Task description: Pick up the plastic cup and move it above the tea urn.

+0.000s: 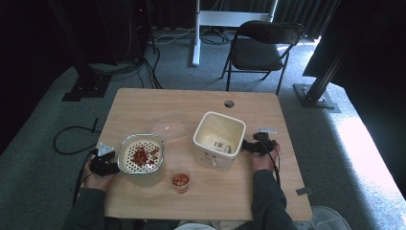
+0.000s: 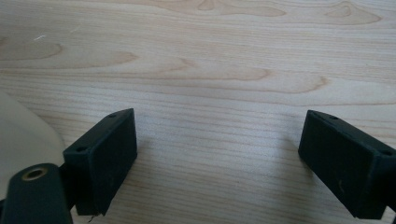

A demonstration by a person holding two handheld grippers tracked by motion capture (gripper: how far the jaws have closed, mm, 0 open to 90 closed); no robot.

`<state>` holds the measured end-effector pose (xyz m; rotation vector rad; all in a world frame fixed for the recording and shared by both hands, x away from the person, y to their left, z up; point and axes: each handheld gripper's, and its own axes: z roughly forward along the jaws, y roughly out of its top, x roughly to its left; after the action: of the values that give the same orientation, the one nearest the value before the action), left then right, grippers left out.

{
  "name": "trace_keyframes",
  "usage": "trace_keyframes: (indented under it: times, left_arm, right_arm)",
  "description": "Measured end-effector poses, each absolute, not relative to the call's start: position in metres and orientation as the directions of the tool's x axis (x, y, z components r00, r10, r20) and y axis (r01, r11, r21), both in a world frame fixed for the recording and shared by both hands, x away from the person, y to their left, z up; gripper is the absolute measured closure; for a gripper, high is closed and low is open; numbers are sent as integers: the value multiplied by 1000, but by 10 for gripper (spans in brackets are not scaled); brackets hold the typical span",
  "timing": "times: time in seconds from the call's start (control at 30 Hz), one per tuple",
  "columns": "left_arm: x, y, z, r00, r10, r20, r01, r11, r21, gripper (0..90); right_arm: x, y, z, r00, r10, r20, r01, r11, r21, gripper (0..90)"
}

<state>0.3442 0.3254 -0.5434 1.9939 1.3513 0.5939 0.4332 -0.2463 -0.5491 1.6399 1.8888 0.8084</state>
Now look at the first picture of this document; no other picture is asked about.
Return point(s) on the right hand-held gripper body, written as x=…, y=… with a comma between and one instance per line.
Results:
x=264, y=143

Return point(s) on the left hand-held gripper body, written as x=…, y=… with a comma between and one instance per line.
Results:
x=101, y=164

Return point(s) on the perforated metal strainer basket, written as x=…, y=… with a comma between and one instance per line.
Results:
x=126, y=159

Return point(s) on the clear plastic tub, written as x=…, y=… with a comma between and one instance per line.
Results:
x=150, y=179

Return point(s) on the white square bin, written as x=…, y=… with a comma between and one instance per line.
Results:
x=204, y=156

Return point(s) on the clear round plastic lid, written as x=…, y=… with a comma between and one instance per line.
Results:
x=168, y=129

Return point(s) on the person's left hand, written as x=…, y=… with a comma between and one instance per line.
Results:
x=95, y=181

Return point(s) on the person's right hand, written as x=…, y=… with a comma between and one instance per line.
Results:
x=263, y=163

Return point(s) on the pile of red dried berries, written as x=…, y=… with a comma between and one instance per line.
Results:
x=145, y=156

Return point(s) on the grey tape strip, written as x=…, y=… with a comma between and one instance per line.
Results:
x=304, y=191

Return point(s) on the black metal stand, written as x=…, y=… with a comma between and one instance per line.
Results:
x=86, y=83
x=316, y=96

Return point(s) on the black folding chair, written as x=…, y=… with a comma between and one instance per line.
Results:
x=255, y=52

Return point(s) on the person's pale shoe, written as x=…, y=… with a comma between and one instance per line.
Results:
x=328, y=220

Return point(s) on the dark curtain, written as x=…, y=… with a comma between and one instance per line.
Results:
x=303, y=16

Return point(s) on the dark equipment rack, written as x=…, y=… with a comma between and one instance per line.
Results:
x=124, y=28

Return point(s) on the white metal desk frame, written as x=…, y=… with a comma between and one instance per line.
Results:
x=223, y=18

